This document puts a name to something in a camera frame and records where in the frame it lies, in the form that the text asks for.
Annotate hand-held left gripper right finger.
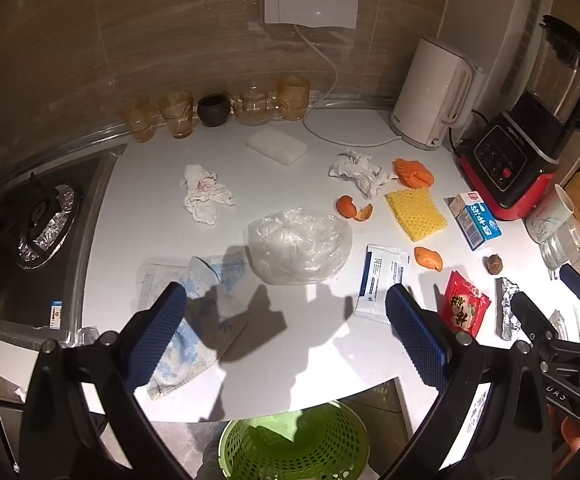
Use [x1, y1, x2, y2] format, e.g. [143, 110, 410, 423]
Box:
[380, 282, 557, 480]

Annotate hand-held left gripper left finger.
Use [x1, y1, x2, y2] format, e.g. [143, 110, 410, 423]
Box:
[17, 281, 206, 480]

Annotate red snack packet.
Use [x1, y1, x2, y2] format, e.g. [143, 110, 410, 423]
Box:
[440, 270, 492, 338]

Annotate clear plastic bag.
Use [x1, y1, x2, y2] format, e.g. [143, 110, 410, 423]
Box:
[247, 208, 353, 286]

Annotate green perforated plastic basket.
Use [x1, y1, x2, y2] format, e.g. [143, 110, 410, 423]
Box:
[219, 402, 371, 480]

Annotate person's right hand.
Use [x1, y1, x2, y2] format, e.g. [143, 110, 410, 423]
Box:
[547, 404, 580, 467]

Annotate silver foil wrapper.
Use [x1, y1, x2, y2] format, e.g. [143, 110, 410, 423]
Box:
[494, 277, 523, 342]

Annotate clear glass container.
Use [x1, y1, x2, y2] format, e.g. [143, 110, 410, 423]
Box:
[539, 220, 580, 281]

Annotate clear flat plastic wrapper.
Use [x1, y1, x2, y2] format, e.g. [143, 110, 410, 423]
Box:
[137, 260, 196, 311]

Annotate white blue sachet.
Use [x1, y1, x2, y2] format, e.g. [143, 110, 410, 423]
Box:
[354, 245, 410, 322]

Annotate white printed mug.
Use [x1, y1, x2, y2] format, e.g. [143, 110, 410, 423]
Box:
[525, 183, 577, 243]

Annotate long orange peel piece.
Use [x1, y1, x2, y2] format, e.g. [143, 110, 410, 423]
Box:
[414, 246, 443, 272]

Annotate blue white plastic wrapper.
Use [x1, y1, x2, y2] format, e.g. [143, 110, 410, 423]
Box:
[146, 254, 251, 401]

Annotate blue white milk carton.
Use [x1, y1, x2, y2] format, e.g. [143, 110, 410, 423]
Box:
[449, 192, 502, 251]

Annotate person's grey trousers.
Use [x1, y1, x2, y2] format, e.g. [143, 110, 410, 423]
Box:
[195, 439, 227, 480]

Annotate red black blender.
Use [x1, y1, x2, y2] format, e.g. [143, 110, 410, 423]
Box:
[457, 15, 580, 222]

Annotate stained crumpled tissue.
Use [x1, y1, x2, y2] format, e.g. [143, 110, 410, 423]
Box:
[180, 163, 235, 226]

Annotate black gas stove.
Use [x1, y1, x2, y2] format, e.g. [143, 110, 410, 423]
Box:
[0, 144, 127, 347]

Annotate ribbed orange peel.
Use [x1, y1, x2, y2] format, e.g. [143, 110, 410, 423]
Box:
[393, 158, 435, 189]

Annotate crumpled white tissue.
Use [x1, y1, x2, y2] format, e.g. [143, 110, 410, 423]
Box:
[328, 150, 396, 198]

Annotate white sponge block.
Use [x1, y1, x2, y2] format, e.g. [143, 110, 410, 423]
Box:
[246, 129, 309, 166]

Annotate white electric kettle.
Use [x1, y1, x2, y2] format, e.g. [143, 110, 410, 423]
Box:
[389, 36, 486, 152]

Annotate dark ceramic cup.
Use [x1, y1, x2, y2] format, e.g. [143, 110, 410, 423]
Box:
[197, 93, 231, 127]

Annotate clear glass teapot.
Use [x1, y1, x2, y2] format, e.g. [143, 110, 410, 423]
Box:
[222, 85, 286, 127]

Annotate tall amber glass cup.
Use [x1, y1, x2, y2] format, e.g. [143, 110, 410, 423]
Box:
[274, 75, 312, 122]

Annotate white power cable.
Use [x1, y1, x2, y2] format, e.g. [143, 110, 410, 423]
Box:
[292, 24, 403, 147]

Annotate white wall box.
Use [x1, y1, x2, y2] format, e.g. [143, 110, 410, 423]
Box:
[261, 0, 359, 30]

